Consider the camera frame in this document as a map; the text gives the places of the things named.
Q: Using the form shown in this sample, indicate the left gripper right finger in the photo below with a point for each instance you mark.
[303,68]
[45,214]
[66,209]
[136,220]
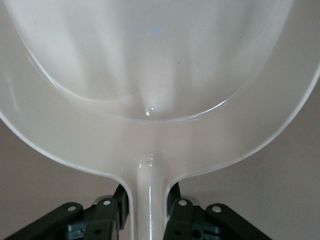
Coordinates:
[185,220]

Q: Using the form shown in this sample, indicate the beige plastic dustpan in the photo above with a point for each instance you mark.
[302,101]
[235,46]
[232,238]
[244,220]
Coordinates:
[160,62]

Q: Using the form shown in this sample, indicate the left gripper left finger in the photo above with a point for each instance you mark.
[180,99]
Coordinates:
[105,217]

